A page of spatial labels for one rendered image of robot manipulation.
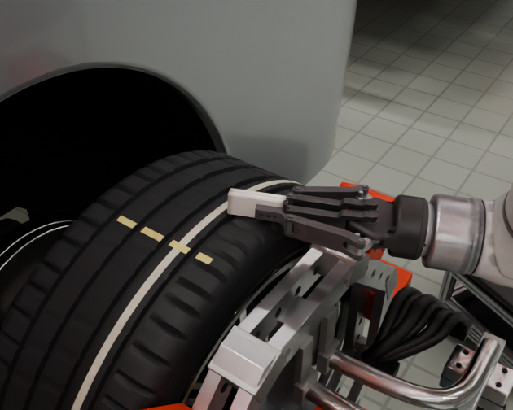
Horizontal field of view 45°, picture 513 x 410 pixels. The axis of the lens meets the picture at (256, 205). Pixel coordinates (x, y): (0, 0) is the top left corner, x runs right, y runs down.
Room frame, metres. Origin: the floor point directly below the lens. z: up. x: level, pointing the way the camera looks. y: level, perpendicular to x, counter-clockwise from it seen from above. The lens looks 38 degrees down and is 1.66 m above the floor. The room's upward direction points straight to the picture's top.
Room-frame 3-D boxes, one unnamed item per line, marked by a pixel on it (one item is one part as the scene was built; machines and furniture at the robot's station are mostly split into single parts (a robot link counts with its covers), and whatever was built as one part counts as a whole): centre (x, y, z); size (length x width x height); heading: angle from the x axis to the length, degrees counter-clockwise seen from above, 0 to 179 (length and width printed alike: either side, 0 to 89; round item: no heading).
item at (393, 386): (0.52, -0.21, 1.03); 0.19 x 0.18 x 0.11; 55
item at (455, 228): (0.55, -0.23, 1.18); 0.09 x 0.06 x 0.09; 170
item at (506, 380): (0.53, -0.31, 0.93); 0.09 x 0.05 x 0.05; 55
